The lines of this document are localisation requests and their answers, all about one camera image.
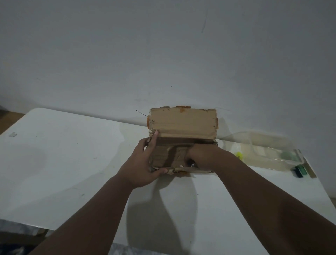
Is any person's left forearm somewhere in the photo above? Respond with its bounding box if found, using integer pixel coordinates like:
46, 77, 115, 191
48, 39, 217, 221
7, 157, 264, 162
29, 175, 135, 255

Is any person's right hand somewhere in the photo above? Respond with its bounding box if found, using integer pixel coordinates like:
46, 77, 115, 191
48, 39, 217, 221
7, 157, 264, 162
184, 143, 237, 174

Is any green and black small object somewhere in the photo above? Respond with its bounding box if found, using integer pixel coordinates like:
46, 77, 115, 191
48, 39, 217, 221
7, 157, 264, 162
293, 164, 308, 178

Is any brown cardboard box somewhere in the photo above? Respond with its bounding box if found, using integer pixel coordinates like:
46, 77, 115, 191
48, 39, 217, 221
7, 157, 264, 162
146, 106, 219, 176

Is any person's left hand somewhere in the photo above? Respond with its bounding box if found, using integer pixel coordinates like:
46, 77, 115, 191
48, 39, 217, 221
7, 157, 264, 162
117, 130, 168, 189

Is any person's right forearm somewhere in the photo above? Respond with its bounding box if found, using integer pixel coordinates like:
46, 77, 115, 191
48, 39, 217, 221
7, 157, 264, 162
214, 155, 336, 255

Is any clear plastic container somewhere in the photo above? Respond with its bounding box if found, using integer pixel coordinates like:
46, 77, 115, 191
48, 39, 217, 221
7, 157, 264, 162
223, 131, 305, 172

